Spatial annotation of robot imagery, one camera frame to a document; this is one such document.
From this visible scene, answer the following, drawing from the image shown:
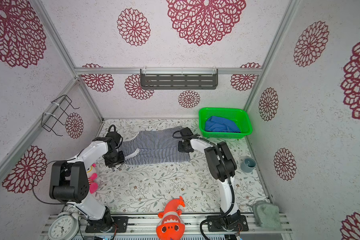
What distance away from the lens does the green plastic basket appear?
1081 mm

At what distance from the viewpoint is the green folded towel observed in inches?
29.1

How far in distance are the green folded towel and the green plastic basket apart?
461 millimetres
